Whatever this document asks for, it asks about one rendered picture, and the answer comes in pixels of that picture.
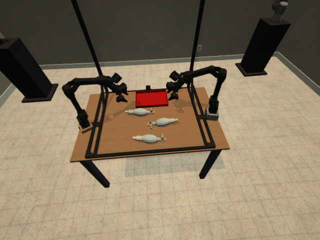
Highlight red tray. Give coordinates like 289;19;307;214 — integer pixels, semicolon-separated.
135;89;169;109

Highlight white squeeze bag with beige valve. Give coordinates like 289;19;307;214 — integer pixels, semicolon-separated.
133;134;166;144

